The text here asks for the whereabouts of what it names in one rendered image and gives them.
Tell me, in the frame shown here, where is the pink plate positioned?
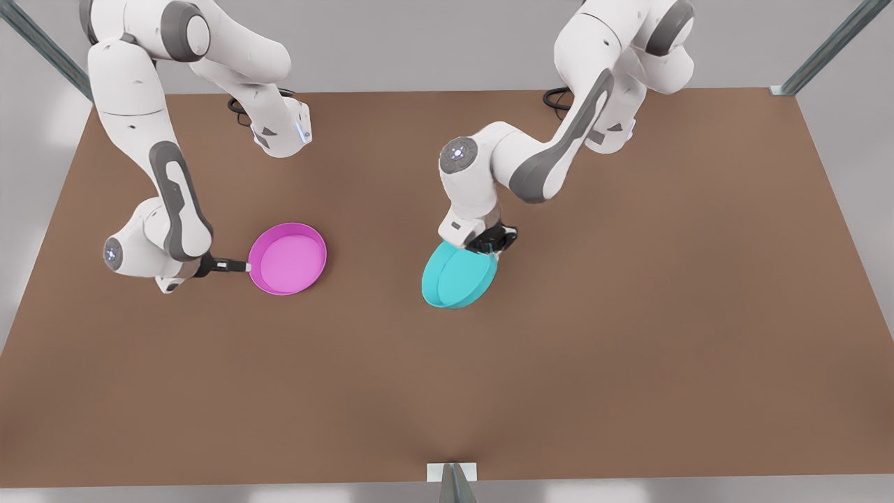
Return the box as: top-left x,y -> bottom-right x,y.
248,223 -> 328,296

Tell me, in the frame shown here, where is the blue plate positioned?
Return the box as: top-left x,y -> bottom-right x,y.
421,240 -> 499,309

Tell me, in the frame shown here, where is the black cable loop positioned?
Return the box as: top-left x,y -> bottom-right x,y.
228,88 -> 296,128
543,87 -> 575,121

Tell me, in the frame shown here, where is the silver frame post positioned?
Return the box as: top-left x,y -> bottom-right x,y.
427,462 -> 478,503
769,0 -> 894,97
0,0 -> 95,103

